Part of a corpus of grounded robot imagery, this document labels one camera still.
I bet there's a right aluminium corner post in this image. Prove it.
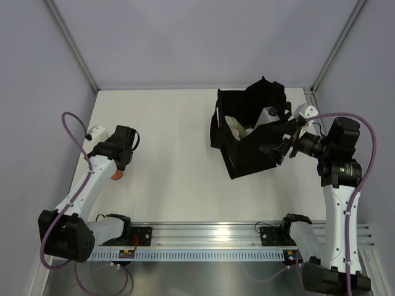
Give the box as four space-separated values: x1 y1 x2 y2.
310 0 368 95

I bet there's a white slotted cable duct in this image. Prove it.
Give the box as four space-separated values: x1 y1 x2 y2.
88 249 285 261

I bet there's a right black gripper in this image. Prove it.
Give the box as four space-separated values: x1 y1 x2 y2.
260 118 334 166

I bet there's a white bottle grey cap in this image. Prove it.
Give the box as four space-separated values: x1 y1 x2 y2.
255 107 280 128

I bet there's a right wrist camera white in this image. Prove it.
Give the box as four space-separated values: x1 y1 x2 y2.
293 103 318 138

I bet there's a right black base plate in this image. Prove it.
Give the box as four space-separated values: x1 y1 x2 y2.
259 226 296 247

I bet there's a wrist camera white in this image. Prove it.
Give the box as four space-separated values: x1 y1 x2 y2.
293 103 318 138
85 125 109 142

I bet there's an aluminium corner post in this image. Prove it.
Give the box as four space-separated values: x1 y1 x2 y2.
43 0 100 94
310 0 368 95

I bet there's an aluminium mounting rail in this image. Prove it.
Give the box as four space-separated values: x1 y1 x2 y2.
86 222 376 250

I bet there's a green frosted bottle beige cap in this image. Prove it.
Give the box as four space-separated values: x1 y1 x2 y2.
225 115 249 139

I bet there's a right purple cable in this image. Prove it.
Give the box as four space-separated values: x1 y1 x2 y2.
246 112 378 296

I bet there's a beige pump bottle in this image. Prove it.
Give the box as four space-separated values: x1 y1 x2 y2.
231 128 241 141

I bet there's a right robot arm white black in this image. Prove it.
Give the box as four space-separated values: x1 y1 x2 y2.
259 117 371 295

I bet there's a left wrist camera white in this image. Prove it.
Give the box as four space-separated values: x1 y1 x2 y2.
85 125 109 142

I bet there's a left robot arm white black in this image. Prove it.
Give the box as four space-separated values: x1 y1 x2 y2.
38 125 140 268

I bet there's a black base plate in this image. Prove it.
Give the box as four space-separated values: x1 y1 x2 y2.
125 226 152 247
259 226 296 247

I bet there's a left aluminium corner post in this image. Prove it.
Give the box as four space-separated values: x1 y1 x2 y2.
43 0 100 94

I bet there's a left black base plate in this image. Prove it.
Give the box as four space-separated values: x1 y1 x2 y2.
125 226 152 247

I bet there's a black canvas bag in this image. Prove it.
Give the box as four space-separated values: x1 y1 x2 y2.
210 78 291 179

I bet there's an orange spray bottle blue top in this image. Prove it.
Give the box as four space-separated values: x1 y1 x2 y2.
111 170 123 180

